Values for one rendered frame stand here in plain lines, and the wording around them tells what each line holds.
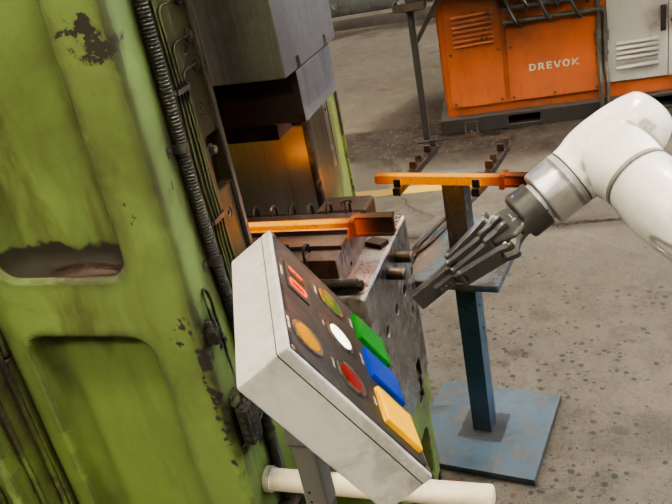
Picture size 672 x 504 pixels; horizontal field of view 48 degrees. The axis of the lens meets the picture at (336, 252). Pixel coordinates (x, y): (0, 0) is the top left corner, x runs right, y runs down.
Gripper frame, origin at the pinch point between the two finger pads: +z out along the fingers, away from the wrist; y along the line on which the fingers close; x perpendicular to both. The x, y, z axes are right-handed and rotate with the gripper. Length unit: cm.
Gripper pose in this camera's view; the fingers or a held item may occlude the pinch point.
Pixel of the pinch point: (434, 287)
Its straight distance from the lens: 117.7
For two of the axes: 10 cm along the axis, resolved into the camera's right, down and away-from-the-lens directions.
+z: -7.5, 6.3, 1.8
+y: -1.4, -4.2, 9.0
